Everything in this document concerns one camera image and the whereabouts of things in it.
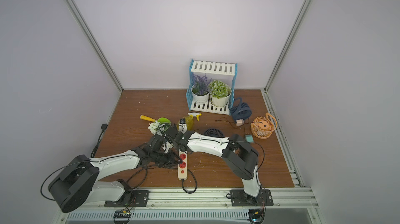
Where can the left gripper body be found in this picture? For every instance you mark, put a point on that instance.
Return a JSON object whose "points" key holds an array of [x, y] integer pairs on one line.
{"points": [[165, 156]]}

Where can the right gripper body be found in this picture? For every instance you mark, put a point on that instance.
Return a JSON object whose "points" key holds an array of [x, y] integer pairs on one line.
{"points": [[170, 133]]}

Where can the beige power strip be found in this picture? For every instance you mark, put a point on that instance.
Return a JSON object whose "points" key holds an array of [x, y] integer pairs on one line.
{"points": [[183, 166]]}

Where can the dark blue round desk fan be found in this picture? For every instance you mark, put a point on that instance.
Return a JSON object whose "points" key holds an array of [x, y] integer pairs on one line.
{"points": [[212, 132]]}

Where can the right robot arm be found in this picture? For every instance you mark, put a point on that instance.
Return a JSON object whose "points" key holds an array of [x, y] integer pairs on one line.
{"points": [[236, 152]]}

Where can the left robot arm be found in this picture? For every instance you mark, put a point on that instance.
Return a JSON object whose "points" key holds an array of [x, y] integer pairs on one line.
{"points": [[81, 181]]}

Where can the teal plug adapter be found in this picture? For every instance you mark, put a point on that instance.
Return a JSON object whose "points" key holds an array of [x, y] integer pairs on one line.
{"points": [[249, 138]]}

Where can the orange desk fan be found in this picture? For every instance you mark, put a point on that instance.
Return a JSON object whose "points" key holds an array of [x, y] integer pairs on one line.
{"points": [[263, 127]]}

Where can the yellow spray bottle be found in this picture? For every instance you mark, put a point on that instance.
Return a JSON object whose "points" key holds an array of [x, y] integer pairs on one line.
{"points": [[189, 119]]}

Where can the white flower beige pot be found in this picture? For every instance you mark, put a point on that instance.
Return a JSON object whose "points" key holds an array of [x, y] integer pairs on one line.
{"points": [[158, 128]]}

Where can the green yellow garden trowel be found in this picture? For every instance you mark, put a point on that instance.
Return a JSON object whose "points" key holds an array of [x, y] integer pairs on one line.
{"points": [[161, 120]]}

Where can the lavender plant white pot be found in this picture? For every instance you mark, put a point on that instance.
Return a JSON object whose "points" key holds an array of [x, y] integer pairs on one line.
{"points": [[200, 89]]}

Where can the green plant white pot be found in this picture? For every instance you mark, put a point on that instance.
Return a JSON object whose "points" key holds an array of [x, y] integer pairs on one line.
{"points": [[220, 93]]}

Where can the blue white plant shelf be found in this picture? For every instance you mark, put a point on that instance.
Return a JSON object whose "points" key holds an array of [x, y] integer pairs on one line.
{"points": [[225, 72]]}

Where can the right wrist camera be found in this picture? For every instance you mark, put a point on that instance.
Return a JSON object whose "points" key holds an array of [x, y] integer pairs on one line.
{"points": [[182, 126]]}

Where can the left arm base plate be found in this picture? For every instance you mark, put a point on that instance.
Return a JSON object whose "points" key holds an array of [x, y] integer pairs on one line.
{"points": [[131, 198]]}

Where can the dark blue fan with handle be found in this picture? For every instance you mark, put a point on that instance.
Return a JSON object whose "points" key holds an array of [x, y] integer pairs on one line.
{"points": [[240, 110]]}

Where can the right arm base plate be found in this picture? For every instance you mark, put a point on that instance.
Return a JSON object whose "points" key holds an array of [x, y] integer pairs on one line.
{"points": [[240, 198]]}

